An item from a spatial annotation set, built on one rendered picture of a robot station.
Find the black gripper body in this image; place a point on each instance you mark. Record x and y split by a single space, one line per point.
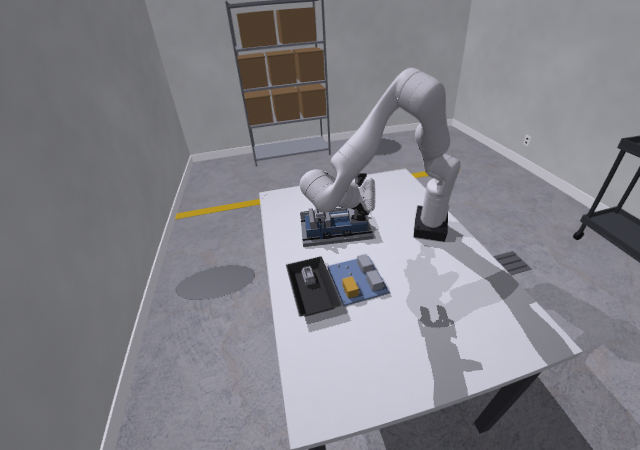
357 207

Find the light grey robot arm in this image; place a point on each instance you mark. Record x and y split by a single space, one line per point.
422 96

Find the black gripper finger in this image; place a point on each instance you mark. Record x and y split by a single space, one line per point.
360 214
360 177

